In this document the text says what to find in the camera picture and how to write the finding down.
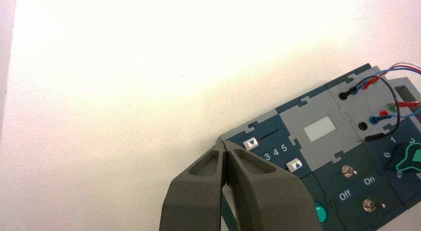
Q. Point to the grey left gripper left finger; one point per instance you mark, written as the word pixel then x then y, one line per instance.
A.
pixel 197 203

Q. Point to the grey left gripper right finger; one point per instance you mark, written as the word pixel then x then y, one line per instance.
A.
pixel 269 203

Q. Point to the blue and grey control box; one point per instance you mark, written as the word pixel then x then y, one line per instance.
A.
pixel 329 180

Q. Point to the white up-arrow slider button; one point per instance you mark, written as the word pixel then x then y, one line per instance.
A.
pixel 294 165

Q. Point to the teal green push button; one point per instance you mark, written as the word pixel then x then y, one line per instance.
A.
pixel 320 213

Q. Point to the white down-arrow slider button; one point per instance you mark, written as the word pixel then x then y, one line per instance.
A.
pixel 251 143

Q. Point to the green rotary selector knob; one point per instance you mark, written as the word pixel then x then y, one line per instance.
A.
pixel 407 157

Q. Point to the silver metal toggle switch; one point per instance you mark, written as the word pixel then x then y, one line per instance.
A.
pixel 348 171
pixel 369 205

